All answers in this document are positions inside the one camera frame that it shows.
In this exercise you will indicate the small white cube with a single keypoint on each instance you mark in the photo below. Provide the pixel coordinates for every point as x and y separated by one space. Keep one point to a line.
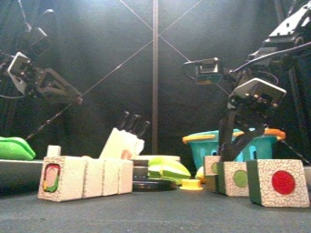
53 150

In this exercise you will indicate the sushi roll end piece, mixed filling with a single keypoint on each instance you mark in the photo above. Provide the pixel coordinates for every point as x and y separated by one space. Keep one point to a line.
62 179

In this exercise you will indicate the sushi piece with red centre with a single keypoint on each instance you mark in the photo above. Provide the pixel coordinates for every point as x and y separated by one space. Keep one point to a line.
279 182

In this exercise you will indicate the small sushi piece, green centre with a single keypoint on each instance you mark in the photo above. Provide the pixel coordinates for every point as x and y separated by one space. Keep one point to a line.
209 165

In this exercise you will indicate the yellow toy fruit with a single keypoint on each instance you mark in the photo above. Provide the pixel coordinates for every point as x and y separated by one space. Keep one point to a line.
199 174

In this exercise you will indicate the green toy vegetable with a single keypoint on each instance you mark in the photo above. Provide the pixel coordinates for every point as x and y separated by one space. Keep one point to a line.
14 148

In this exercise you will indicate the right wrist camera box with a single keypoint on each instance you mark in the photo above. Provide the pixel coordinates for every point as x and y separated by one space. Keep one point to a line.
208 71

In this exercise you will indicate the black pot with cream rim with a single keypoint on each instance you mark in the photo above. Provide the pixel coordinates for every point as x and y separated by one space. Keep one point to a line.
141 174

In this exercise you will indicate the small yellow cap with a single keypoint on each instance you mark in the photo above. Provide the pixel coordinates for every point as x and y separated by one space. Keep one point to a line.
191 184

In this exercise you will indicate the yellow-green toy vegetable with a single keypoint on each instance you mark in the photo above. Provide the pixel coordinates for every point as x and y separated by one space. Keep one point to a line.
168 170

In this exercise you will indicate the sushi piece with green centre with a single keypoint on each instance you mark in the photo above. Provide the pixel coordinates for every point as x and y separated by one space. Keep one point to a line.
235 179

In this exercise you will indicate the white sushi roll slice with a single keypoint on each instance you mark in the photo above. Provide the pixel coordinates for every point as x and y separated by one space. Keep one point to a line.
125 176
93 177
111 177

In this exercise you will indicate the vertical metal frame pole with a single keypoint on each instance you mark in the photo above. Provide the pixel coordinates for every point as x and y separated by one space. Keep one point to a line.
155 75

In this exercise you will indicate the grey flat tray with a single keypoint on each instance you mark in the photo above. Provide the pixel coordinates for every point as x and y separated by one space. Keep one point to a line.
20 174

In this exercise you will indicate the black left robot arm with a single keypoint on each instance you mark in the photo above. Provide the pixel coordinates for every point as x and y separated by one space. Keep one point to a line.
8 60

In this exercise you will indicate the white toy knife block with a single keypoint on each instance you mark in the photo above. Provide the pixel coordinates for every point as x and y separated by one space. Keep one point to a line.
119 145

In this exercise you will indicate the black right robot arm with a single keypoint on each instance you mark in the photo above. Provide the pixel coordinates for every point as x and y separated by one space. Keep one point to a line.
288 33

